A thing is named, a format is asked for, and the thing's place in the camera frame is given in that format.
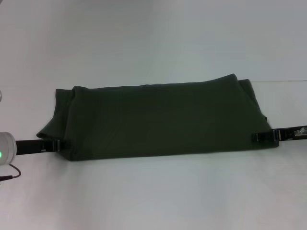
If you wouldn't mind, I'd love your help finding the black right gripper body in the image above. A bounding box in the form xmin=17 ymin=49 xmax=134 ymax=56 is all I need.
xmin=273 ymin=125 xmax=307 ymax=142

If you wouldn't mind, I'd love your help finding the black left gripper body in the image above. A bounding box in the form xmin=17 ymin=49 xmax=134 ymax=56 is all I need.
xmin=14 ymin=139 xmax=59 ymax=155

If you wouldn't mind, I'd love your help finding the dark green shirt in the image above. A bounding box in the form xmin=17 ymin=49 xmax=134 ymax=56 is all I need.
xmin=35 ymin=73 xmax=280 ymax=162

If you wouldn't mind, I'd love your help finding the right gripper cable with connector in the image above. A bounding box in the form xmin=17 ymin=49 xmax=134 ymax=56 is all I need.
xmin=294 ymin=127 xmax=307 ymax=138

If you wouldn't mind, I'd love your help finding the gripper cable with connector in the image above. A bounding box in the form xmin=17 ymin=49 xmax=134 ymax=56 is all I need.
xmin=294 ymin=127 xmax=307 ymax=138
xmin=0 ymin=164 xmax=22 ymax=181

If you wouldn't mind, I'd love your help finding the left gripper cable with connector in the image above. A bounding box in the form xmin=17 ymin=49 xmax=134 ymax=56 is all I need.
xmin=0 ymin=164 xmax=22 ymax=181

